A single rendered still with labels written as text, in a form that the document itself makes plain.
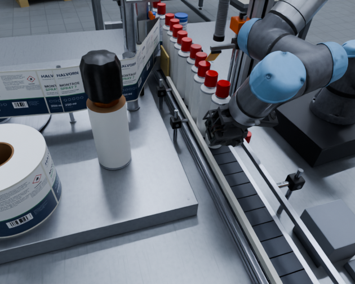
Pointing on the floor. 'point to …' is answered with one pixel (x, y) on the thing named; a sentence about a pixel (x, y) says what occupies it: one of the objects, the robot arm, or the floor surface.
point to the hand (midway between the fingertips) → (221, 138)
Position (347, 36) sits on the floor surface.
